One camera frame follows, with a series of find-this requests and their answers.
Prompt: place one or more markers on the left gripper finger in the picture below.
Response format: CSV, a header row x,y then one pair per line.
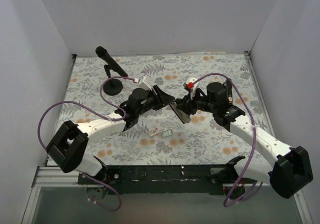
x,y
161,94
167,102

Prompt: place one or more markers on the floral patterned table mat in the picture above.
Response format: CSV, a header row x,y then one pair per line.
x,y
202,141

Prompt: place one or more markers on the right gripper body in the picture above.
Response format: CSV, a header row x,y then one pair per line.
x,y
189,103

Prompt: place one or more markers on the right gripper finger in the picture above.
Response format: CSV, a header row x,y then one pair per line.
x,y
184,108
180,101

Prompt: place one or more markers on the aluminium frame rail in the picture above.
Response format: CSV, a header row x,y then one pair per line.
x,y
50,176

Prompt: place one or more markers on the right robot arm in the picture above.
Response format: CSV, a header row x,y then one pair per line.
x,y
289,168

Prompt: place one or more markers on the grey black stapler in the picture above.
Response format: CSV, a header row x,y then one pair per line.
x,y
184,118

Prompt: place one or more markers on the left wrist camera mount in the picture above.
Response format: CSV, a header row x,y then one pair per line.
x,y
143,84

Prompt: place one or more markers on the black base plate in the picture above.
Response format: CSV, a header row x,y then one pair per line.
x,y
185,187

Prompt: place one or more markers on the black microphone stand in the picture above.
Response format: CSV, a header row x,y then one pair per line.
x,y
111,87

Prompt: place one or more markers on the black microphone orange tip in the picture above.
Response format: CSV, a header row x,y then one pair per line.
x,y
104,55

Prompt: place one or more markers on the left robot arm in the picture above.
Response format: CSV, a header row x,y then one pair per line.
x,y
68,145

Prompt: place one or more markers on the staple box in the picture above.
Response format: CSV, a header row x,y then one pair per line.
x,y
153,132

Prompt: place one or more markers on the staple strips pack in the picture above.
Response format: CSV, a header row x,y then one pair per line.
x,y
166,134

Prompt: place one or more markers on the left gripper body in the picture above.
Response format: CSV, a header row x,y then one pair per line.
x,y
157,95

